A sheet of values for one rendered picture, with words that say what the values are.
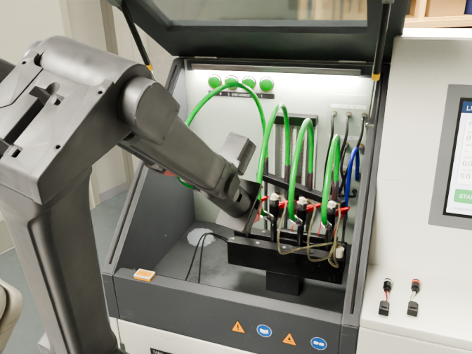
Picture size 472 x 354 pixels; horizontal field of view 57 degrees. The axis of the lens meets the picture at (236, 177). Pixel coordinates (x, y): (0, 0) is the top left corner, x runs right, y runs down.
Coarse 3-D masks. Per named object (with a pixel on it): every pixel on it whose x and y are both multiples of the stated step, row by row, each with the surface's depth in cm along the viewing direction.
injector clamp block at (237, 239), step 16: (240, 240) 128; (256, 240) 128; (288, 240) 128; (304, 240) 128; (240, 256) 129; (256, 256) 127; (272, 256) 125; (288, 256) 123; (304, 256) 121; (320, 256) 120; (272, 272) 127; (288, 272) 125; (304, 272) 123; (320, 272) 121; (336, 272) 120; (272, 288) 129; (288, 288) 127
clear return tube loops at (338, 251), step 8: (312, 216) 116; (280, 224) 115; (312, 224) 114; (336, 232) 110; (296, 248) 119; (304, 248) 119; (336, 248) 119; (328, 256) 116; (336, 256) 119; (336, 264) 111
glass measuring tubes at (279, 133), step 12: (276, 120) 139; (300, 120) 136; (312, 120) 135; (276, 132) 141; (276, 144) 143; (276, 156) 145; (300, 156) 142; (276, 168) 146; (300, 168) 144; (300, 180) 147; (276, 192) 150
